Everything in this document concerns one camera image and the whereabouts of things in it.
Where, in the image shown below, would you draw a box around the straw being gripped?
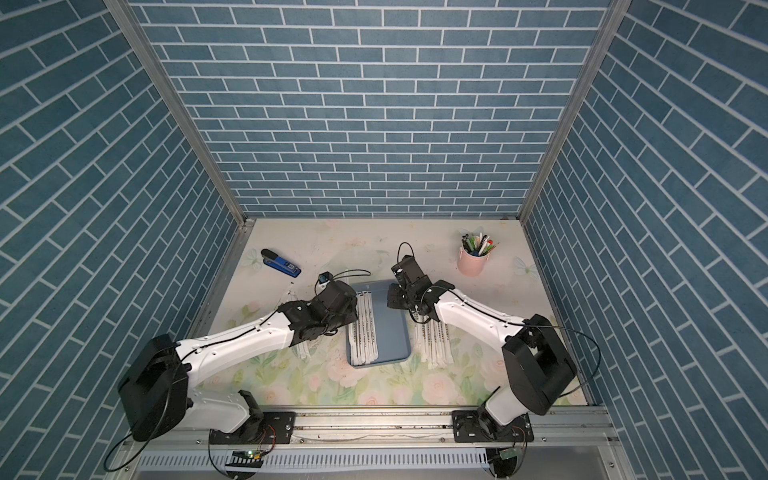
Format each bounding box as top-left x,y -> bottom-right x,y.
360,292 -> 371,364

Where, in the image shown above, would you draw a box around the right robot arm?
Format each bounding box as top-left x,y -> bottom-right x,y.
388,255 -> 577,428

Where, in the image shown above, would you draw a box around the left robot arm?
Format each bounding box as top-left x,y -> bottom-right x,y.
117,280 -> 358,444

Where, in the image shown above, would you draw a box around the blue storage tray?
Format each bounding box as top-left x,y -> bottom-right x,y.
347,280 -> 412,368

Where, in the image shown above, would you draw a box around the right wrapped straw pile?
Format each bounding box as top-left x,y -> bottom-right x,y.
415,320 -> 454,369

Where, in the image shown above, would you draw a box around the wrapped straw pile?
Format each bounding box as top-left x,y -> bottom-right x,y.
415,320 -> 454,369
294,342 -> 311,361

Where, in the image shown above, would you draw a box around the left wrapped straw pile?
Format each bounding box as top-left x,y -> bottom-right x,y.
294,342 -> 311,361

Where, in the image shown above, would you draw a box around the pink pen cup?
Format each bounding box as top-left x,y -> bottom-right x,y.
457,247 -> 489,277

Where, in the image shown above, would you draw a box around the pens in cup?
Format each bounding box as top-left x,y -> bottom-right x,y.
461,233 -> 497,258

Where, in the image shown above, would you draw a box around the blue stapler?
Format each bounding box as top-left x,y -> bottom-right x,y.
261,249 -> 301,278

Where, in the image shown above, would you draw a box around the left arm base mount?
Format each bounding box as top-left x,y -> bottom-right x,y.
208,411 -> 297,447

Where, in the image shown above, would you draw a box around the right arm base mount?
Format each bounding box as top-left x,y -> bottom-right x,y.
451,410 -> 534,443

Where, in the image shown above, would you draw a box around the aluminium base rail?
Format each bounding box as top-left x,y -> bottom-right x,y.
122,405 -> 619,451

